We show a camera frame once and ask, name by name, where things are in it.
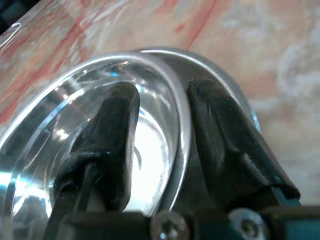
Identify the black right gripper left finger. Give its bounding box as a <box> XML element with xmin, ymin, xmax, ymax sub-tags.
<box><xmin>44</xmin><ymin>81</ymin><xmax>140</xmax><ymax>240</ymax></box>

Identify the clear plastic table cover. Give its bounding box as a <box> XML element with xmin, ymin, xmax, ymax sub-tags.
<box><xmin>0</xmin><ymin>0</ymin><xmax>141</xmax><ymax>111</ymax></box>

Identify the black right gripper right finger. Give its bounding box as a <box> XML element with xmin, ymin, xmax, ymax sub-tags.
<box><xmin>186</xmin><ymin>79</ymin><xmax>301</xmax><ymax>213</ymax></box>

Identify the clear glass bowl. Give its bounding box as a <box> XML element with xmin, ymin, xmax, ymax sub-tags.
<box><xmin>0</xmin><ymin>46</ymin><xmax>261</xmax><ymax>240</ymax></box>

